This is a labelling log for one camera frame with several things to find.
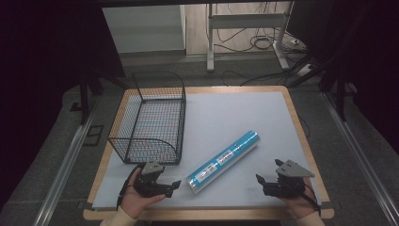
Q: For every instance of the person's left hand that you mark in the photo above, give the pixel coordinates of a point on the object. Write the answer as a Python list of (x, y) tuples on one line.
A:
[(136, 202)]

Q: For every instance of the white metal desk frame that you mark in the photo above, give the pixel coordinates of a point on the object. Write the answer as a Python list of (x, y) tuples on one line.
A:
[(247, 21)]

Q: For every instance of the person's right hand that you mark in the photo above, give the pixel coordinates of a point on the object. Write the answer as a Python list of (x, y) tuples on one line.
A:
[(302, 204)]

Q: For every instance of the silver metal floor rail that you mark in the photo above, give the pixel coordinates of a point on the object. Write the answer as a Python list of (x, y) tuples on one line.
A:
[(363, 157), (62, 175)]

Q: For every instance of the black metal stand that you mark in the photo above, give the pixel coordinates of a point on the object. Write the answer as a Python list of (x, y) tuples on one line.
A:
[(84, 97)]

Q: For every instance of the pale blue table mat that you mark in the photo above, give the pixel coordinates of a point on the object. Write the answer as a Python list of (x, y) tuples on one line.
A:
[(226, 119)]

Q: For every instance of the black floor socket frame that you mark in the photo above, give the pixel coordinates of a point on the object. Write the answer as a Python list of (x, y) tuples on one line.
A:
[(94, 135)]

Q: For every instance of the white power strip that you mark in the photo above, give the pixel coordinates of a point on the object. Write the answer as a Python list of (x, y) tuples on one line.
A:
[(305, 70)]

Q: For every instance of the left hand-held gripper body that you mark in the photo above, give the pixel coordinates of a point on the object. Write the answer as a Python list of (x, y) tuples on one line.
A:
[(150, 185)]

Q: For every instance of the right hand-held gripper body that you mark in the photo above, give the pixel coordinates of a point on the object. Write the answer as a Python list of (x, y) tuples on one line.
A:
[(287, 186)]

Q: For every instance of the blue plastic-wrapped roll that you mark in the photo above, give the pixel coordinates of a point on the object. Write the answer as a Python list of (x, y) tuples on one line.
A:
[(222, 161)]

